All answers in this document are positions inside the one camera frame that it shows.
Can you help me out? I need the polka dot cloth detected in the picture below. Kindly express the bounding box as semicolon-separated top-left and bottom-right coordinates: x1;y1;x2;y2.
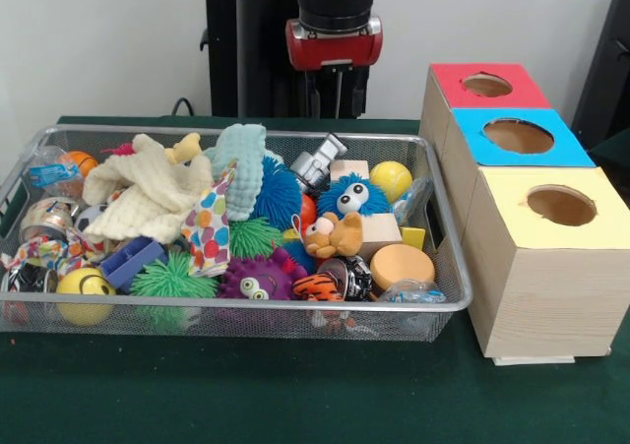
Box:
180;163;239;278

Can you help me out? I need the yellow smiley ball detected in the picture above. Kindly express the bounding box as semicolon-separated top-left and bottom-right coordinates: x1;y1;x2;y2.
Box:
55;268;116;327

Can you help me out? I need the brown plush toy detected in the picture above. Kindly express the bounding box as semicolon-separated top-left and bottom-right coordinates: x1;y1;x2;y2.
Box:
300;211;365;260

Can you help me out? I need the blue fuzzy toy with eyes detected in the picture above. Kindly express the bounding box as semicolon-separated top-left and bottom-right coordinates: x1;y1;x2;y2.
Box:
316;173;392;221

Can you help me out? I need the purple spiky ball with eyes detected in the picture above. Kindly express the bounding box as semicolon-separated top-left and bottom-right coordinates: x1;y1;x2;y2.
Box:
217;255;296;302

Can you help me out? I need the clear mesh bin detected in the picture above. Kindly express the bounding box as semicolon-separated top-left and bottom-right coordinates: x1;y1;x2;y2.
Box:
0;124;473;344

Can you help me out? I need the cream knitted cloth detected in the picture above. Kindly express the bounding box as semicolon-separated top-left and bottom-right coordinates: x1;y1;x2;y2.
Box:
82;134;216;245

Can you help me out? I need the green spiky ball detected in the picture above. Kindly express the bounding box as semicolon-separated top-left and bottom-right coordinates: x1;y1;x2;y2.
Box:
129;251;220;329

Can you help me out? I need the mint green knitted cloth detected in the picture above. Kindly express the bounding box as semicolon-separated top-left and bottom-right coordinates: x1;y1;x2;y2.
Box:
204;123;269;222

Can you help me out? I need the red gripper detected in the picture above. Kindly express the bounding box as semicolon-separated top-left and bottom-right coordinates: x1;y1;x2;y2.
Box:
285;16;384;120

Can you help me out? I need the black cable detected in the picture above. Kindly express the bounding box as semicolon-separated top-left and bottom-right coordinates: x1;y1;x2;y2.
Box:
171;96;198;118

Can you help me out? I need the black chair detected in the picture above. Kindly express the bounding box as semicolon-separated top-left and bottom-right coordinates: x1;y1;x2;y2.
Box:
571;0;630;152

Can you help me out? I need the wooden box with three holes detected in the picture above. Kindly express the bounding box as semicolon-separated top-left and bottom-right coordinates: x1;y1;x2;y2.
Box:
418;63;630;366

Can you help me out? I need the plain yellow ball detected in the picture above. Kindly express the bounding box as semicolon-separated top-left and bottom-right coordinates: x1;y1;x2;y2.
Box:
370;160;414;204

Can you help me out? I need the clear plastic packet blue label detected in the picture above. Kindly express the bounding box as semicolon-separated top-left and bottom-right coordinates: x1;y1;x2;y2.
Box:
22;147;82;194

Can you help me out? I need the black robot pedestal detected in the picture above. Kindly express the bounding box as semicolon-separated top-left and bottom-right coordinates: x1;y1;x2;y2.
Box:
190;0;397;120

